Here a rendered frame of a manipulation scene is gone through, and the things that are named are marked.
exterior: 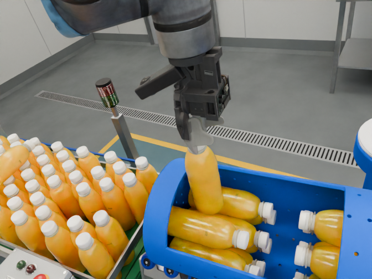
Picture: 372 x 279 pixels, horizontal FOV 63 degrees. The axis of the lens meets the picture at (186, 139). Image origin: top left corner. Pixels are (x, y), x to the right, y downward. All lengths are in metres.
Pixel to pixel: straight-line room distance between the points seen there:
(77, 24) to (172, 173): 0.42
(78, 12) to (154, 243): 0.51
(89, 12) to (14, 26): 4.92
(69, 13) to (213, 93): 0.24
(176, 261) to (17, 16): 4.90
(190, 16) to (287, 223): 0.63
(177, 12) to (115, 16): 0.08
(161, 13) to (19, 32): 4.93
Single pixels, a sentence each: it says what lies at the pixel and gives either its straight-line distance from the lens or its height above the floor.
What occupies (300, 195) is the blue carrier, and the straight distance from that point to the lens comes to 0.85.
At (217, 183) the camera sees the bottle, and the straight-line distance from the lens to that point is 0.69.
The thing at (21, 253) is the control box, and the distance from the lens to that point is 0.95.
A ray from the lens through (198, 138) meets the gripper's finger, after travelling 0.57.
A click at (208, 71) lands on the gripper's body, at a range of 0.50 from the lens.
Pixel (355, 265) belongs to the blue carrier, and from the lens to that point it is 0.63.
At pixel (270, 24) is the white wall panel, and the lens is 4.13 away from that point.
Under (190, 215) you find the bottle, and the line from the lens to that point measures 0.74.
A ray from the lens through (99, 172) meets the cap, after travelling 1.02.
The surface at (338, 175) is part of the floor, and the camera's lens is 2.44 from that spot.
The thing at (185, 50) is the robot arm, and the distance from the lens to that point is 0.47.
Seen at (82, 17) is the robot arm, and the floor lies 1.65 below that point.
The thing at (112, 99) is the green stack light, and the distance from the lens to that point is 1.21.
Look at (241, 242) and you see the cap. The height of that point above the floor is 1.13.
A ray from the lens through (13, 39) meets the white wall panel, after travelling 5.29.
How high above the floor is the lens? 1.74
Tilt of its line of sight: 38 degrees down
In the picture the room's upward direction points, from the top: 14 degrees counter-clockwise
